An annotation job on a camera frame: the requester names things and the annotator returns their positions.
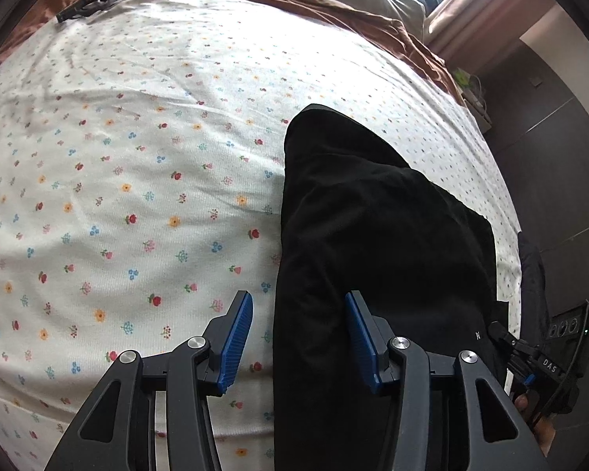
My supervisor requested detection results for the brown blanket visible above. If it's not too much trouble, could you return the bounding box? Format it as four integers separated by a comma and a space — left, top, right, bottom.
0, 0, 465, 105

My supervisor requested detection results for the black cable and strap tangle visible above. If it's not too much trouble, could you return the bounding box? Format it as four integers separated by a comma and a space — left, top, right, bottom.
55, 0, 129, 24

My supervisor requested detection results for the white power strip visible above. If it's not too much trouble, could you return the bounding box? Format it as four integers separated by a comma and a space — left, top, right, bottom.
463, 87, 492, 134

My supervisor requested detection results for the white floral bedsheet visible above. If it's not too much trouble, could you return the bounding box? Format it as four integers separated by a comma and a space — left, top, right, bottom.
0, 0, 521, 471

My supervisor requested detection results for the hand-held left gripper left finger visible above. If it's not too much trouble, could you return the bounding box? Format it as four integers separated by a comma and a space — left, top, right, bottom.
44, 291, 254, 471

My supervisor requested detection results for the pink curtain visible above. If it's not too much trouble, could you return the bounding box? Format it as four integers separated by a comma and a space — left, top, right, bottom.
424, 0, 529, 68

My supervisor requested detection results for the black shirt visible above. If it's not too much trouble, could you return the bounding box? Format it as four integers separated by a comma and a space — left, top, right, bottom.
272, 103, 521, 471

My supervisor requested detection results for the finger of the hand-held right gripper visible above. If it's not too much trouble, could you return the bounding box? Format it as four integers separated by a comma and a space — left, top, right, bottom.
488, 321, 543, 356
507, 352, 538, 386

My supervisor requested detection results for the person's right hand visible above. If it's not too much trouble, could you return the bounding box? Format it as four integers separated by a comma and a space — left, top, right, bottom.
514, 392, 556, 459

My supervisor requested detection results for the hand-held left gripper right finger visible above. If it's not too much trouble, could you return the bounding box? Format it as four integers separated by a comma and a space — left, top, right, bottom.
344, 290, 547, 471

